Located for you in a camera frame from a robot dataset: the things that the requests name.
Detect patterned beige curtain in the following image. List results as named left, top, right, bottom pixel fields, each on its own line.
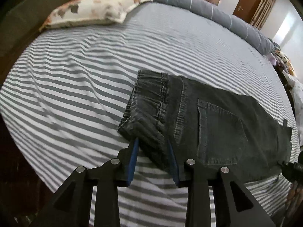
left=250, top=0, right=278, bottom=31

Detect floral pillow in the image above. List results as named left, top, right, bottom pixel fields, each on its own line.
left=39, top=0, right=153, bottom=31

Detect brown wooden door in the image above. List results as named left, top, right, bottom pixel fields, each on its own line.
left=233, top=0, right=264, bottom=24

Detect grey white striped bed sheet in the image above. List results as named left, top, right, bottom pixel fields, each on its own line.
left=0, top=0, right=299, bottom=227

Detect dark wooden headboard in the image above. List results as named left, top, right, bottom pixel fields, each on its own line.
left=0, top=0, right=133, bottom=57

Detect grey rolled blanket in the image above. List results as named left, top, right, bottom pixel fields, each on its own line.
left=129, top=0, right=283, bottom=55

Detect floral cloth pile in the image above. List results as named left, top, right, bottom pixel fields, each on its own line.
left=267, top=50, right=295, bottom=76

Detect black denim pants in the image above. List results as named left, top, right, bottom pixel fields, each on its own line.
left=118, top=70, right=293, bottom=182

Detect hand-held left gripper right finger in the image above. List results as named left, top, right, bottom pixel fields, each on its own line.
left=166, top=139, right=275, bottom=227

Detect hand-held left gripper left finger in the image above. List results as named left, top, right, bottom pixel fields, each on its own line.
left=31, top=138, right=140, bottom=227

